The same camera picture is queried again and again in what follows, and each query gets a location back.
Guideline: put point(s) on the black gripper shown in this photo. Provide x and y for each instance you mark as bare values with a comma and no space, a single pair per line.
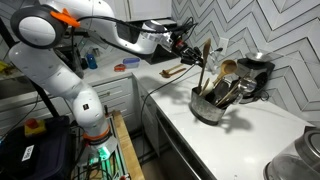
186,53

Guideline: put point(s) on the wooden spatula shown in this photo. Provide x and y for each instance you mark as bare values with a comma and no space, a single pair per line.
206,50

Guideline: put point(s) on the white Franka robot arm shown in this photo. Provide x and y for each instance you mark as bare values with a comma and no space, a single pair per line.
50,73

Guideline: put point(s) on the silver metal utensil holder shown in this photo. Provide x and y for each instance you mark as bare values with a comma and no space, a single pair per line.
206,110

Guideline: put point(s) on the clear pump bottle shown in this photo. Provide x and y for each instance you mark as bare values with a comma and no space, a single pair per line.
213,65

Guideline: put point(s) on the wooden tongs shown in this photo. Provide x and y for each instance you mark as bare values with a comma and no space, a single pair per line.
171,71

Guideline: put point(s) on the large brown wooden spoon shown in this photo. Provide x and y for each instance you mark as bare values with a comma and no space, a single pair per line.
228,66

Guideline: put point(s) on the pale wooden spoon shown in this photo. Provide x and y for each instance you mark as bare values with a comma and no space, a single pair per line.
208,88

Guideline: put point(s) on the black countertop oven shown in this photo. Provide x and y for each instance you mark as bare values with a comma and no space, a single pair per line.
163,55

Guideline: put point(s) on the black slotted utensil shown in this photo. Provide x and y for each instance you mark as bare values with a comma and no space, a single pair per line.
221,88

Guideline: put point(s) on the silver metal ladle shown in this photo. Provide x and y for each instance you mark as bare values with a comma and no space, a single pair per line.
247,85

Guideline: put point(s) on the silver metal dish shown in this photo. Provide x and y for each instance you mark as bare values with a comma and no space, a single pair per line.
258,57

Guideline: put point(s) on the black kitchen appliance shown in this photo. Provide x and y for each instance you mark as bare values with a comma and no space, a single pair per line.
260,76

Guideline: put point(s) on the plastic container with blue lid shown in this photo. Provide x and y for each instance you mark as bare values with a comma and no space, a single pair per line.
131,62

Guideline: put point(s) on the white upper cabinet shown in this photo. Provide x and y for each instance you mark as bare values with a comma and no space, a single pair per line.
150,8

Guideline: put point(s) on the small orange object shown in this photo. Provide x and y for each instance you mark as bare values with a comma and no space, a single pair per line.
119,67

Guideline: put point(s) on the white drawer cabinet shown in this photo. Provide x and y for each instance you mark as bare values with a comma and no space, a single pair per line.
116,95

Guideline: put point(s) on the grey counter base cabinet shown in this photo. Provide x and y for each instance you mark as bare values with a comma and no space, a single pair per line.
173,150

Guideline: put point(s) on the blue bottle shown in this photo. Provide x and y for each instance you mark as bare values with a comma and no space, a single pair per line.
91,61

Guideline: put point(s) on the wooden board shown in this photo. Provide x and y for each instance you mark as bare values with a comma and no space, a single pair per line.
128,146

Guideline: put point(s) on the glass jar with metal rim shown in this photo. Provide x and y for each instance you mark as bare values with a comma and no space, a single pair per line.
296,160

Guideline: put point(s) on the black metal pole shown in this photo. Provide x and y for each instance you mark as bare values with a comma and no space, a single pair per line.
43,96

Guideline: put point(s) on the red emergency stop button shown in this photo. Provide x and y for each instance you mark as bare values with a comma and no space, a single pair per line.
33,126

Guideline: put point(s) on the black equipment case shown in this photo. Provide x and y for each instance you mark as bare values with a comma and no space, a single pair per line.
43,156

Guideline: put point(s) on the white wall outlet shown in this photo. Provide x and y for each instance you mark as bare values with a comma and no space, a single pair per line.
223,46

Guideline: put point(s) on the metal robot mount frame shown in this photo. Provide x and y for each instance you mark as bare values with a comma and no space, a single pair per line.
110,160

